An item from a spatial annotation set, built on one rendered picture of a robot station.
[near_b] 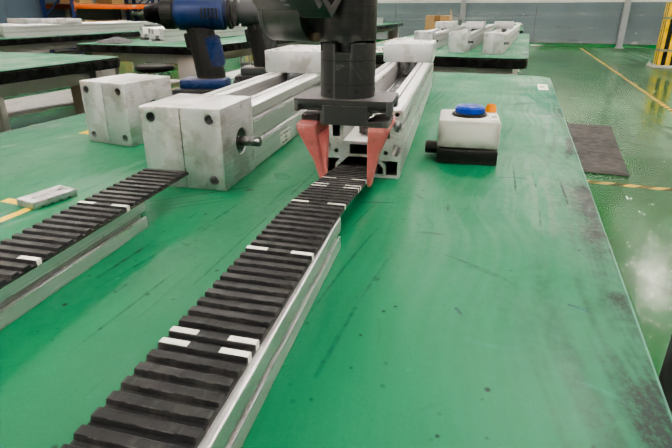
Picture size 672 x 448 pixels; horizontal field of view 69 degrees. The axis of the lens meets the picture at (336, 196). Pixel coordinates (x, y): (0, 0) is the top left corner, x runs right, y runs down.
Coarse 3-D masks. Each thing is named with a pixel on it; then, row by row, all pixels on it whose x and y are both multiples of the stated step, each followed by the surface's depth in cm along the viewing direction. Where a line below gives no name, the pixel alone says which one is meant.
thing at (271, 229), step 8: (272, 224) 39; (280, 224) 39; (264, 232) 38; (272, 232) 38; (280, 232) 38; (288, 232) 38; (296, 232) 38; (304, 232) 38; (312, 232) 38; (320, 232) 38; (328, 232) 38
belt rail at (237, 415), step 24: (336, 240) 42; (312, 264) 34; (312, 288) 34; (288, 312) 29; (288, 336) 29; (264, 360) 25; (240, 384) 23; (264, 384) 26; (240, 408) 23; (216, 432) 20; (240, 432) 23
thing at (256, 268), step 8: (240, 264) 33; (248, 264) 33; (256, 264) 33; (264, 264) 33; (272, 264) 33; (280, 264) 33; (232, 272) 32; (240, 272) 32; (248, 272) 32; (256, 272) 32; (264, 272) 32; (272, 272) 32; (280, 272) 32; (288, 272) 32; (296, 272) 32; (304, 272) 33; (288, 280) 32; (296, 280) 31
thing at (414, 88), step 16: (384, 64) 106; (432, 64) 127; (384, 80) 92; (400, 80) 102; (416, 80) 82; (432, 80) 131; (400, 96) 67; (416, 96) 80; (400, 112) 57; (416, 112) 83; (336, 128) 62; (352, 128) 66; (400, 128) 59; (416, 128) 83; (336, 144) 61; (352, 144) 62; (384, 144) 59; (400, 144) 59; (336, 160) 66; (384, 160) 60; (400, 160) 59; (384, 176) 61
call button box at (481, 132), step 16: (448, 112) 69; (496, 112) 69; (448, 128) 65; (464, 128) 64; (480, 128) 64; (496, 128) 63; (432, 144) 69; (448, 144) 65; (464, 144) 65; (480, 144) 64; (496, 144) 64; (448, 160) 66; (464, 160) 66; (480, 160) 65; (496, 160) 65
